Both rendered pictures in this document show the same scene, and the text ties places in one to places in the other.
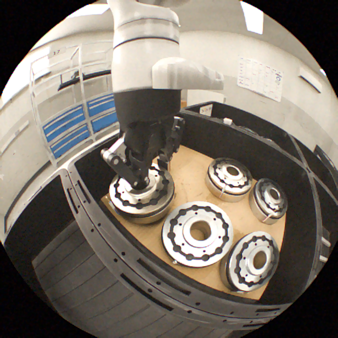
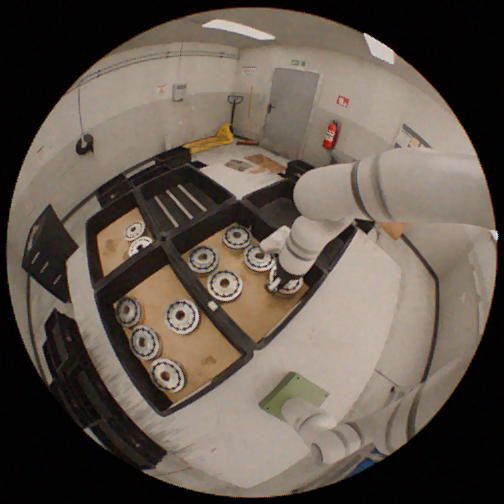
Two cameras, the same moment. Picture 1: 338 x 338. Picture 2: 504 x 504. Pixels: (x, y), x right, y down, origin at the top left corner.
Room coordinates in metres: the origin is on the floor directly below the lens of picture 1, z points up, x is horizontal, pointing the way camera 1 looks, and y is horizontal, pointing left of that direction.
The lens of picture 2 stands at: (0.35, -0.08, 1.31)
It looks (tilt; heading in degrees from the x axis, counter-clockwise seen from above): 55 degrees down; 178
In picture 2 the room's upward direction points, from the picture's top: 12 degrees clockwise
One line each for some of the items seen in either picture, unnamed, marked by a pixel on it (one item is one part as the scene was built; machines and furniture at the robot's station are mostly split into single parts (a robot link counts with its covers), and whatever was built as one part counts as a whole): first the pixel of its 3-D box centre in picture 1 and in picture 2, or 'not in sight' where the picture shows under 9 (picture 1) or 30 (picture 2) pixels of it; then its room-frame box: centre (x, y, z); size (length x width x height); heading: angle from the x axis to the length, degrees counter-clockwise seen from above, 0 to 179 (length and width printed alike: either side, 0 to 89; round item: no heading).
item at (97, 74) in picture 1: (90, 77); not in sight; (1.94, 1.31, 1.32); 1.20 x 0.45 x 0.06; 146
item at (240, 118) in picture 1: (246, 135); (161, 329); (0.34, -0.27, 0.87); 0.40 x 0.30 x 0.11; 52
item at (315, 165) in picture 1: (316, 182); (119, 238); (0.09, -0.58, 0.87); 0.40 x 0.30 x 0.11; 52
